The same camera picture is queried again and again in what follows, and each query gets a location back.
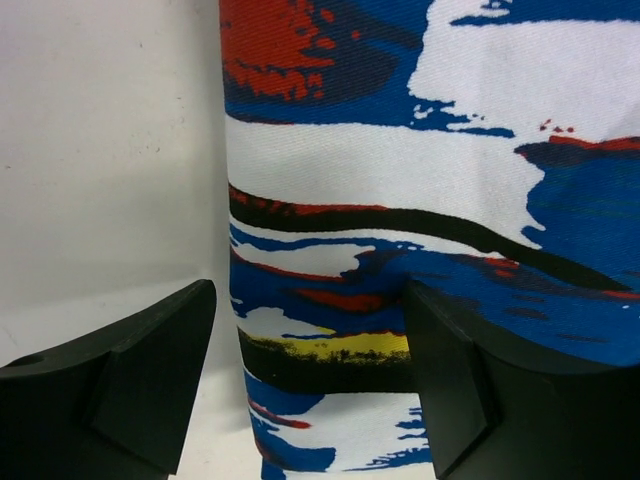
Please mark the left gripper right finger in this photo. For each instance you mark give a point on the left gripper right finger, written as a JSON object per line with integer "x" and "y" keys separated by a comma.
{"x": 498, "y": 406}

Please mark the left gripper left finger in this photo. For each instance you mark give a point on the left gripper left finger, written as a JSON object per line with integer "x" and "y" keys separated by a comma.
{"x": 112, "y": 404}

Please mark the blue patterned trousers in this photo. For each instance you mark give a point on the blue patterned trousers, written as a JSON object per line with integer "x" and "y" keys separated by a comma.
{"x": 486, "y": 149}

